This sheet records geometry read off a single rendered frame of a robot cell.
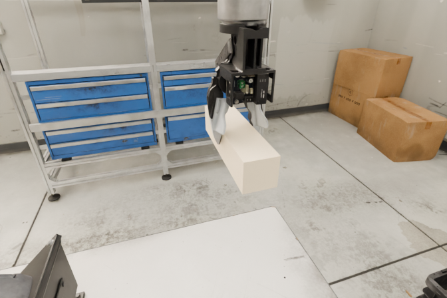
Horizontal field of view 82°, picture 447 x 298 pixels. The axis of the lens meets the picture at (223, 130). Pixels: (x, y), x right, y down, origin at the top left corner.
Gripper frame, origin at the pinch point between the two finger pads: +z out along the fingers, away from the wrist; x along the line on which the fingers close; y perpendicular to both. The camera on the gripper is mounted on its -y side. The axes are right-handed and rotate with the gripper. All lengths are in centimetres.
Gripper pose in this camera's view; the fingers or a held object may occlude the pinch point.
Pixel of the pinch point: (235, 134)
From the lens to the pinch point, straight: 49.9
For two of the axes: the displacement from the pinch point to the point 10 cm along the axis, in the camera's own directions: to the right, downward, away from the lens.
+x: 9.5, -1.4, 2.7
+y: 3.0, 4.3, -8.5
